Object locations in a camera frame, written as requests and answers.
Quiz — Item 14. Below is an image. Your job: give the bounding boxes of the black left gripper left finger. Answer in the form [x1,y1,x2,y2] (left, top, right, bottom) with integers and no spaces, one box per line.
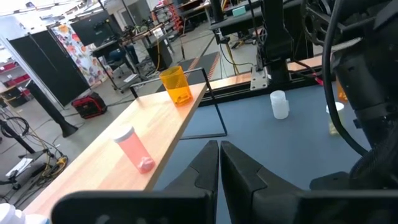
[164,139,220,224]

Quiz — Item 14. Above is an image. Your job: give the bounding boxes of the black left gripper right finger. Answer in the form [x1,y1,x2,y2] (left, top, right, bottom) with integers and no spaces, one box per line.
[220,140,302,224]

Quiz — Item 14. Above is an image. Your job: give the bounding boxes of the pink vial with white cap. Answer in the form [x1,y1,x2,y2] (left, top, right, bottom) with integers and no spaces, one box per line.
[112,124,156,175]

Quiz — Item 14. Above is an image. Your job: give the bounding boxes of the plain white plastic pill bottle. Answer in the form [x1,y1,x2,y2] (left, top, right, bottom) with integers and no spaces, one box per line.
[269,90,290,121]

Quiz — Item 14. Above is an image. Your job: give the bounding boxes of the pale yellow vial white cap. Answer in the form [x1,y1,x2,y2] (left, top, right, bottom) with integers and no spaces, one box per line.
[325,101,346,136]

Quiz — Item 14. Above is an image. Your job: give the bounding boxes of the blue-grey table mat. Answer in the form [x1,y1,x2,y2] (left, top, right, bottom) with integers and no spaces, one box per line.
[154,83,373,224]

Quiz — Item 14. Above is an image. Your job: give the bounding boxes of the red and black tool bag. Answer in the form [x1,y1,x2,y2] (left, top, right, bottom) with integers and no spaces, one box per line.
[70,91,109,120]

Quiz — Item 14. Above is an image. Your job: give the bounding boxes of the red storage rack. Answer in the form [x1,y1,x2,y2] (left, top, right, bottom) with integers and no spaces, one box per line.
[150,0,184,35]

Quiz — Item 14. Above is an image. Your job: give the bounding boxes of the small teal box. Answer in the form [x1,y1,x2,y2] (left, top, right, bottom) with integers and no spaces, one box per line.
[231,6,248,18]

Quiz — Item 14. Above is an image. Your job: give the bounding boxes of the black pole with cone base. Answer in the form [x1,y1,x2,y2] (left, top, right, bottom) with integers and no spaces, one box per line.
[24,79,79,139]

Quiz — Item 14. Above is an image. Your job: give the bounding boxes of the floral patterned cloth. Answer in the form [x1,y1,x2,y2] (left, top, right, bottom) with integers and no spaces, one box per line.
[49,23,109,86]

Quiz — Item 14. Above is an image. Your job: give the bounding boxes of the black television on stand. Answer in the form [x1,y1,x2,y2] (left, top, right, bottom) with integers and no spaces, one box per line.
[70,9,124,47]

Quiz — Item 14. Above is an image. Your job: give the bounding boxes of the black partition panel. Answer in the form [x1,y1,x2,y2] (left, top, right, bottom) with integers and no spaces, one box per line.
[7,29,91,108]

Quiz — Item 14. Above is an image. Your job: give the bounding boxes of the wooden shelf with black frame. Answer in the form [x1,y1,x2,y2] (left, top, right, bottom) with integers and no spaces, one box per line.
[21,67,228,218]

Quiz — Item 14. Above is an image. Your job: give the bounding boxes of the black aluminium table frame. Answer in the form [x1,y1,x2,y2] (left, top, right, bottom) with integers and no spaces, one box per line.
[197,73,326,108]

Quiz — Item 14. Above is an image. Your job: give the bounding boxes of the silver mounting bracket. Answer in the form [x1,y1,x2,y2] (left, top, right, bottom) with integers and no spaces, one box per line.
[250,65,270,91]

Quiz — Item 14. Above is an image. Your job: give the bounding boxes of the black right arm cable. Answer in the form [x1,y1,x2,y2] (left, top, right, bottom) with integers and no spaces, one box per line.
[322,0,371,156]

